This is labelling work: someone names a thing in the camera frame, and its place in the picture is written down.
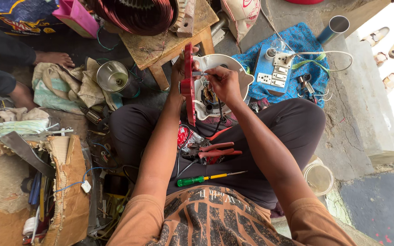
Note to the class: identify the person's left hand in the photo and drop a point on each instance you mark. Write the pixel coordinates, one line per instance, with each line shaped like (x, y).
(176, 77)

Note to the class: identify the person's right hand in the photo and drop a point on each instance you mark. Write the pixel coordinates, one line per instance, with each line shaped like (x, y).
(226, 87)

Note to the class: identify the person's left fingers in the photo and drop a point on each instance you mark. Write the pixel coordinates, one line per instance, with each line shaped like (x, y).
(196, 56)

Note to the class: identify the small grey screwdriver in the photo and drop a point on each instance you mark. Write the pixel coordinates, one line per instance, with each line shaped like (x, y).
(199, 73)

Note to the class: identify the red appliance cover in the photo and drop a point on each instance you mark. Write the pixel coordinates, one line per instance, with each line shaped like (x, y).
(188, 87)

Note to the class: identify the wooden stool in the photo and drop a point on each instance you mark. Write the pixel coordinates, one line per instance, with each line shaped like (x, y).
(169, 42)

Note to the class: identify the white appliance motor housing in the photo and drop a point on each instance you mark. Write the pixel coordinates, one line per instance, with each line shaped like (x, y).
(233, 73)

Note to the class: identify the white printed sack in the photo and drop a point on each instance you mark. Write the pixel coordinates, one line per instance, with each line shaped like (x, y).
(241, 15)

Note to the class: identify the clear light bulb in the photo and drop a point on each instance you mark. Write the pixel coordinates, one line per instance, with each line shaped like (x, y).
(276, 46)

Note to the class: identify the red white plastic packet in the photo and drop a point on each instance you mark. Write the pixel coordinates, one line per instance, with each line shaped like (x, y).
(188, 138)

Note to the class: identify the steel mixer jar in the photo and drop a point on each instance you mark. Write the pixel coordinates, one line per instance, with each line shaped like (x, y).
(116, 80)

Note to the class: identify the blue patterned cloth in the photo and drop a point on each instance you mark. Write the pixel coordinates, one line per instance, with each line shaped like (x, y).
(303, 44)

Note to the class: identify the person's dark trousers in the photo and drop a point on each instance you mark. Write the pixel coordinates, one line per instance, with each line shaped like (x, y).
(286, 126)

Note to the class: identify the small motor armature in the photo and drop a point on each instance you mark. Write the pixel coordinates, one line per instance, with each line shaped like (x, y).
(92, 116)

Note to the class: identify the green yellow screwdriver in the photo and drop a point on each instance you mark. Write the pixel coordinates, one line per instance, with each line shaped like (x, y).
(203, 178)

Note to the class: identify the pink plastic container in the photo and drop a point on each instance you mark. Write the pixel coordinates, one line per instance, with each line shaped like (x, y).
(77, 17)

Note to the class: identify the dirty beige cloth bag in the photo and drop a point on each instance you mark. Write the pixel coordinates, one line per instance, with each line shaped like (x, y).
(67, 85)

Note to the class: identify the steel tumbler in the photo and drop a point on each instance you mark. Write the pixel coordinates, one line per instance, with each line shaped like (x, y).
(333, 29)

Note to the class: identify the person's orange printed shirt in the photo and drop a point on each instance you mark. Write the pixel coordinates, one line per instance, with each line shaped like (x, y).
(210, 218)

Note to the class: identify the clear plastic jar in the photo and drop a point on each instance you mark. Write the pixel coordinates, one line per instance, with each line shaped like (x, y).
(318, 177)

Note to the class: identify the blue yellow printed bag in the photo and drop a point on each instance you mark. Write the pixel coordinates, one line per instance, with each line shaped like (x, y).
(15, 15)

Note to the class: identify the bundle of green white sheets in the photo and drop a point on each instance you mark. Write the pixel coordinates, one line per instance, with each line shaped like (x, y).
(19, 128)

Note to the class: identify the torn cardboard box of tools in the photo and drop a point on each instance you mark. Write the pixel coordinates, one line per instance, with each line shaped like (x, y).
(60, 191)

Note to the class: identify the grey metal blade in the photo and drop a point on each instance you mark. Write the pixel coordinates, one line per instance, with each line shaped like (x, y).
(26, 150)

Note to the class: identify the blue switch socket board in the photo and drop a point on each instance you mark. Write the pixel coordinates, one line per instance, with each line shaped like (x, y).
(272, 71)

